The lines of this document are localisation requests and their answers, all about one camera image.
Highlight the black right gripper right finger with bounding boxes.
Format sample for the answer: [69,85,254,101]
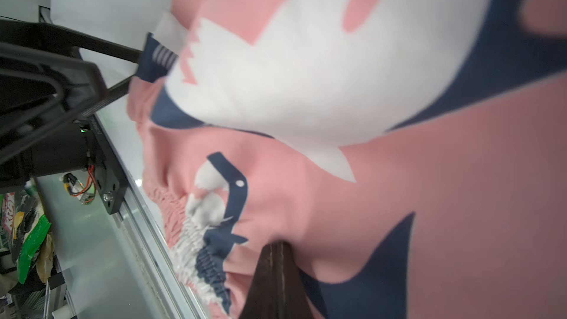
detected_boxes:
[278,242,313,318]

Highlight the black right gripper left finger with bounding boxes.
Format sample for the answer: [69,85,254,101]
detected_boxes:
[239,243,280,319]

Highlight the pink shark print shorts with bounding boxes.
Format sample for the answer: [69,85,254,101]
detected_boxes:
[127,0,566,318]

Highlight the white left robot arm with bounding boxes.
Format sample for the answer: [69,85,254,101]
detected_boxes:
[1,20,142,193]

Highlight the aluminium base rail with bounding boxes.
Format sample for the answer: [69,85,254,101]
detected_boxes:
[94,113,209,318]

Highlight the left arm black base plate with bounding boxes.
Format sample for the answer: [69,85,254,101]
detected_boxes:
[88,115,129,215]

